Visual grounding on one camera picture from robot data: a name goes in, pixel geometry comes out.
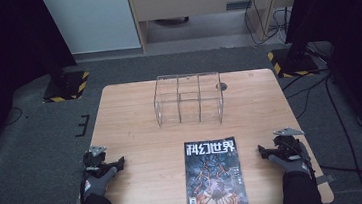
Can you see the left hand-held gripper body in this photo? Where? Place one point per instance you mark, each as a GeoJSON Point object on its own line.
{"type": "Point", "coordinates": [93, 160]}

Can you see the black stand post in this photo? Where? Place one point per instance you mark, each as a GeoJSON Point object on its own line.
{"type": "Point", "coordinates": [299, 47]}
{"type": "Point", "coordinates": [57, 77]}

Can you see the black curtain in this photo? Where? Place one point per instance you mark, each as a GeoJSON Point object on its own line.
{"type": "Point", "coordinates": [4, 65]}
{"type": "Point", "coordinates": [354, 48]}

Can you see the dark illustrated magazine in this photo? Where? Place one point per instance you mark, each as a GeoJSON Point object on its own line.
{"type": "Point", "coordinates": [215, 179]}

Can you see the person's left hand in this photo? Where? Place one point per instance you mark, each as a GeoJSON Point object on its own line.
{"type": "Point", "coordinates": [97, 185]}

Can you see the grey table bracket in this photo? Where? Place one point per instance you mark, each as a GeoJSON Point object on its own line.
{"type": "Point", "coordinates": [325, 179]}

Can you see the striped-edge black stand base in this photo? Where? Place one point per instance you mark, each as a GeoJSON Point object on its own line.
{"type": "Point", "coordinates": [294, 66]}
{"type": "Point", "coordinates": [72, 87]}

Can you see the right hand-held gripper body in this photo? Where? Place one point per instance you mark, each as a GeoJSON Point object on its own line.
{"type": "Point", "coordinates": [289, 147]}

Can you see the person's right hand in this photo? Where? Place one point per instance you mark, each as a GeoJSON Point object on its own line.
{"type": "Point", "coordinates": [294, 167]}

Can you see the clear acrylic divided rack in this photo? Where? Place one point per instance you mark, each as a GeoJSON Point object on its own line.
{"type": "Point", "coordinates": [188, 98]}

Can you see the white cabinet panel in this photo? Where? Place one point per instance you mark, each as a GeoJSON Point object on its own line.
{"type": "Point", "coordinates": [92, 20]}

